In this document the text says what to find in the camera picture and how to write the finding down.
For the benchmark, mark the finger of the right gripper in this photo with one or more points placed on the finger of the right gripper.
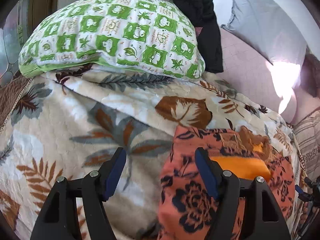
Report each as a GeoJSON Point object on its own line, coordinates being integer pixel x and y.
{"type": "Point", "coordinates": [299, 190]}

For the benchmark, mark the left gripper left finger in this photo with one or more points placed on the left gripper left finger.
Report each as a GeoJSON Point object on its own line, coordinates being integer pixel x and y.
{"type": "Point", "coordinates": [58, 218]}

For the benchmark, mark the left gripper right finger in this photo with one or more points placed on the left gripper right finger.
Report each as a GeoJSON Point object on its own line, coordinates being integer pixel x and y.
{"type": "Point", "coordinates": [262, 217]}

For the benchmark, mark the orange black floral shirt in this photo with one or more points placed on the orange black floral shirt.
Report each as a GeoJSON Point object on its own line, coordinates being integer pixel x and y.
{"type": "Point", "coordinates": [186, 209]}

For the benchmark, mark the person's right hand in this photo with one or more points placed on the person's right hand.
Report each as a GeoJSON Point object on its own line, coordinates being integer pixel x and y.
{"type": "Point", "coordinates": [308, 212]}

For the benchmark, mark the striped floral cushion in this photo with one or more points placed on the striped floral cushion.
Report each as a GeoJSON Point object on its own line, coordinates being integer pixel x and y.
{"type": "Point", "coordinates": [307, 135]}

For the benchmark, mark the leaf pattern fleece blanket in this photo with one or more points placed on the leaf pattern fleece blanket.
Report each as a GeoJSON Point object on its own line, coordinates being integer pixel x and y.
{"type": "Point", "coordinates": [68, 123]}

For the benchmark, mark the pink sofa cushion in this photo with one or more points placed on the pink sofa cushion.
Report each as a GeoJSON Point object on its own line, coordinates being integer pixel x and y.
{"type": "Point", "coordinates": [249, 73]}

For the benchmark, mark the dark furry cushion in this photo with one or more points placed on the dark furry cushion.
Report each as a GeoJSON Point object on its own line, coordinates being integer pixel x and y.
{"type": "Point", "coordinates": [309, 75]}

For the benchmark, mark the grey quilted pillow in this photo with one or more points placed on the grey quilted pillow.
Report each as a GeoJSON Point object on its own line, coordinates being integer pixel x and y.
{"type": "Point", "coordinates": [268, 29]}

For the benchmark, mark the green white checkered pillow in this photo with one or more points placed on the green white checkered pillow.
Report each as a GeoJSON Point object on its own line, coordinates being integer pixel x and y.
{"type": "Point", "coordinates": [151, 36]}

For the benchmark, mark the black garment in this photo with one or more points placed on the black garment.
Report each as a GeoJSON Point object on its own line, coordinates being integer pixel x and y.
{"type": "Point", "coordinates": [202, 16]}

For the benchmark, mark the stained glass wooden door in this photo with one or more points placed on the stained glass wooden door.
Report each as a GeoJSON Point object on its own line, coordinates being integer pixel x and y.
{"type": "Point", "coordinates": [19, 18]}

